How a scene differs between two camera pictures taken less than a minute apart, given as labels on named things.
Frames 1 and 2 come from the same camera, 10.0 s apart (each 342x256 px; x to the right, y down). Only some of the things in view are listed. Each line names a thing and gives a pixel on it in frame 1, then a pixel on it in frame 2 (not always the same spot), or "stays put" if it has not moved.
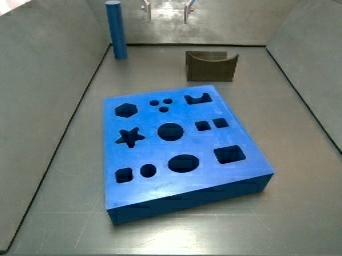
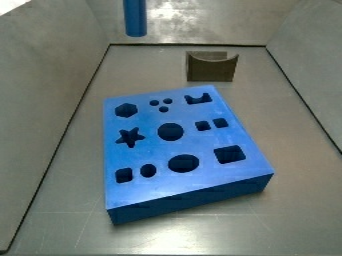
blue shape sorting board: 178,155 stays put
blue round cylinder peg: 117,29 → 135,17
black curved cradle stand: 210,66 stays put
